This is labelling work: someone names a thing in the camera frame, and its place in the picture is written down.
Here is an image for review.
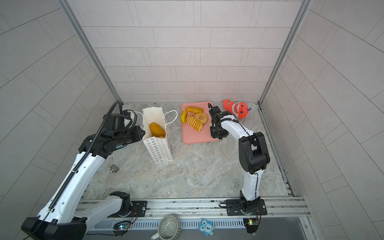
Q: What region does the spiral twisted bread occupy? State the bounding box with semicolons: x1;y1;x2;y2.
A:
186;115;203;131

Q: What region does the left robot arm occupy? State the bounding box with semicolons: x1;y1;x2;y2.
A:
21;110;145;240

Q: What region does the ring donut bread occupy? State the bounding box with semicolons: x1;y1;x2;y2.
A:
195;112;208;124

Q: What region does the circuit board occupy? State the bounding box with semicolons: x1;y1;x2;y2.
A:
113;221;132;231
243;219;260;235

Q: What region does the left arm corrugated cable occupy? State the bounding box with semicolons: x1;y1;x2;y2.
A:
20;100;124;240

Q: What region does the pink plastic tray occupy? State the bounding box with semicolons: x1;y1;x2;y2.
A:
180;101;223;145

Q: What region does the left circuit board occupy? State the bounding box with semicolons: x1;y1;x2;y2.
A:
113;221;132;231

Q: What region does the red shark plush toy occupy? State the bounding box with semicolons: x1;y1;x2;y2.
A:
222;100;252;119

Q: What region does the long oval bread loaf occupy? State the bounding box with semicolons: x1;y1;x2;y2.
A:
150;123;166;139

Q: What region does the right circuit board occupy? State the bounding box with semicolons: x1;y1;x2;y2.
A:
243;219;260;235

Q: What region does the top croissant bread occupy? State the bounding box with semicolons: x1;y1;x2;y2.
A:
186;106;204;114

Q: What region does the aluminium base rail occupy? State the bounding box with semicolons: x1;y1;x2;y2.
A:
58;196;310;223

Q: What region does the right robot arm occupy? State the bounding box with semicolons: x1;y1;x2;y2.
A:
208;103;270;216

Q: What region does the white printed paper bag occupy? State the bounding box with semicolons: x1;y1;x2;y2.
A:
140;107;178;164

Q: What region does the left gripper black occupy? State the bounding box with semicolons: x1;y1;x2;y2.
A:
113;125;149;147

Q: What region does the small metal nut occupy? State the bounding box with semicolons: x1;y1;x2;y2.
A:
110;164;120;173

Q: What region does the blue owl figure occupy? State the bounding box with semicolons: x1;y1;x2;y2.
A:
199;219;215;236

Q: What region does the metal fluted tart mould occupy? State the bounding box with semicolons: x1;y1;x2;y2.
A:
151;215;181;240

